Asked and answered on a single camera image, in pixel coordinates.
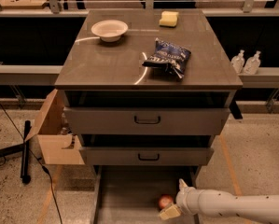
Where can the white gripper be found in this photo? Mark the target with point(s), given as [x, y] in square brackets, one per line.
[188, 200]

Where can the red apple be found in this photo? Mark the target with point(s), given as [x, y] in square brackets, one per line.
[164, 200]

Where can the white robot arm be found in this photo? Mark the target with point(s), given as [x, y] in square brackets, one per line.
[216, 203]

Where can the grey bottom drawer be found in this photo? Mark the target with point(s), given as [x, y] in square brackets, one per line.
[131, 194]

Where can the grey drawer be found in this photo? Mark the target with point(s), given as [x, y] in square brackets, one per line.
[159, 150]
[131, 194]
[147, 112]

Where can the grey middle drawer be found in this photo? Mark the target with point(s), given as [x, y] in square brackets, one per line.
[159, 150]

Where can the grey drawer cabinet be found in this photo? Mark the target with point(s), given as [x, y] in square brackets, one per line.
[95, 65]

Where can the grey top drawer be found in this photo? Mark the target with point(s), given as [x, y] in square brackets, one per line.
[147, 112]

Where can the cardboard box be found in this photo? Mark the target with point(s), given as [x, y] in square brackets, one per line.
[50, 131]

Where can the blue chip bag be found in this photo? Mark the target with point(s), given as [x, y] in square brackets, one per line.
[168, 56]

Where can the clear bottle left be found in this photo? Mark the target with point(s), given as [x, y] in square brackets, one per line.
[238, 61]

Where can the clear bottle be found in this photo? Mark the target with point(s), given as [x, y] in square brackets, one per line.
[238, 61]
[252, 64]

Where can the clear bottle right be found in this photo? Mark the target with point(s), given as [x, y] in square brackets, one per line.
[252, 64]

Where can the black stand base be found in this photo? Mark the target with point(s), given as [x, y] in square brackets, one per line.
[23, 149]

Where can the white bowl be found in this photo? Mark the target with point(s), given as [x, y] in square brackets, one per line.
[109, 30]

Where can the yellow sponge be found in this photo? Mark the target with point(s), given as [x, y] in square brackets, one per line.
[169, 19]

